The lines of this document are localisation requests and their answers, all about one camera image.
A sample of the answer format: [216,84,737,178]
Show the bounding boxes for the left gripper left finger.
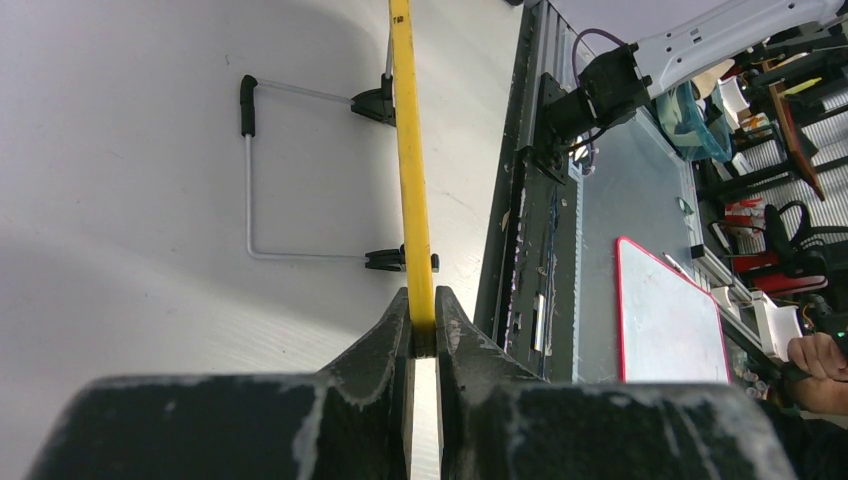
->
[28,290,414,479]

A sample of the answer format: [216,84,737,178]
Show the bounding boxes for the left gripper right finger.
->
[435,286,795,479]

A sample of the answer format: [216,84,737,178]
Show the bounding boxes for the yellow framed whiteboard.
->
[388,1,440,479]

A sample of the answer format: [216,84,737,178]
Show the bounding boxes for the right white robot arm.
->
[532,0,847,180]

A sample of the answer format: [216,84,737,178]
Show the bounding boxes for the pink framed whiteboard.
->
[616,237,731,385]

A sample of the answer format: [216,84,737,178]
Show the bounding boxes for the person hand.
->
[787,333,847,416]

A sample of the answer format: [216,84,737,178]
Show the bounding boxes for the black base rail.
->
[473,1,582,382]

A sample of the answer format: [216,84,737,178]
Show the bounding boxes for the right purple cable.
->
[571,27,627,177]

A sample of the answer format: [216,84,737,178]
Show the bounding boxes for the wire whiteboard stand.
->
[239,74,441,274]

